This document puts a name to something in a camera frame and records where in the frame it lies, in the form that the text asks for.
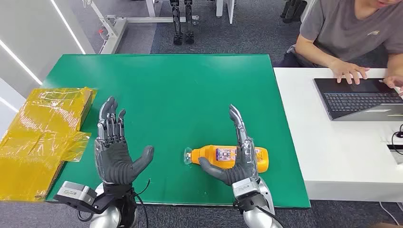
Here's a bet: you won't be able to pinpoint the black robot leg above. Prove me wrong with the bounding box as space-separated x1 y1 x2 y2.
170 0 183 46
184 0 195 45

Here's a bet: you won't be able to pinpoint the yellow-wrapped cardboard box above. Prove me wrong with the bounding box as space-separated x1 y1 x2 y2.
0 87 97 202

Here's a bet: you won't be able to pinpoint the black robot feet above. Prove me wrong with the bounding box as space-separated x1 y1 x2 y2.
280 0 307 24

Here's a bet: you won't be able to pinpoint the person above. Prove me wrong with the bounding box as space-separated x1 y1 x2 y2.
274 0 403 96

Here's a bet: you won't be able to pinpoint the person's left hand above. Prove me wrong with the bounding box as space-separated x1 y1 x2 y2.
383 75 403 96

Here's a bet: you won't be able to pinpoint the white metal frame stand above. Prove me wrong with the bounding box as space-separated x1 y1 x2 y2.
83 0 201 55

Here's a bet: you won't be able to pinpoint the dark grey laptop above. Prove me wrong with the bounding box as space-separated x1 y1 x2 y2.
313 77 403 122

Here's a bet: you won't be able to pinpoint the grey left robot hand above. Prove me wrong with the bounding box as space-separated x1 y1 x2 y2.
94 95 155 186

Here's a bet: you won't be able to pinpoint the white desk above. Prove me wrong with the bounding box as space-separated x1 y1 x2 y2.
273 67 403 203

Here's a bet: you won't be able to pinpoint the white table leg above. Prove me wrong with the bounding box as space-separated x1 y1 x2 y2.
215 0 236 25

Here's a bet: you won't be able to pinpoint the person's right hand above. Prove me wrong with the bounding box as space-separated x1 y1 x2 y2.
329 59 371 85

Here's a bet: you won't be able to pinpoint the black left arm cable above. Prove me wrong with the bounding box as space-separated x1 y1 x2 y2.
134 179 152 228

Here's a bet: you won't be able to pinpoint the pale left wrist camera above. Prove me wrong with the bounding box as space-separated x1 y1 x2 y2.
54 180 97 209

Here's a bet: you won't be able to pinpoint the white floor cable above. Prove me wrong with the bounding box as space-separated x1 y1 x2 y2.
379 201 403 227

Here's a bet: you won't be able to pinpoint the black desk cable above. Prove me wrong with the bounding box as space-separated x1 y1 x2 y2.
391 123 403 156

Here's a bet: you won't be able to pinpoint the orange bottle with clear cap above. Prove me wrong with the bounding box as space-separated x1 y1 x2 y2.
183 144 270 174

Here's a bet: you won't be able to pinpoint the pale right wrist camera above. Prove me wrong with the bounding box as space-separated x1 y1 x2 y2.
232 178 261 202

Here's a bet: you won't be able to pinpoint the green table mat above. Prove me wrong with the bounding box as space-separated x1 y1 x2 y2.
41 54 311 209

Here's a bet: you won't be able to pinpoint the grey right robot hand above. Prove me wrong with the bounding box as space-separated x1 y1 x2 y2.
198 104 260 187

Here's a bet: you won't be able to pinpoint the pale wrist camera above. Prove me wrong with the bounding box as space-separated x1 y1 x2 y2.
54 180 97 209
232 178 261 202

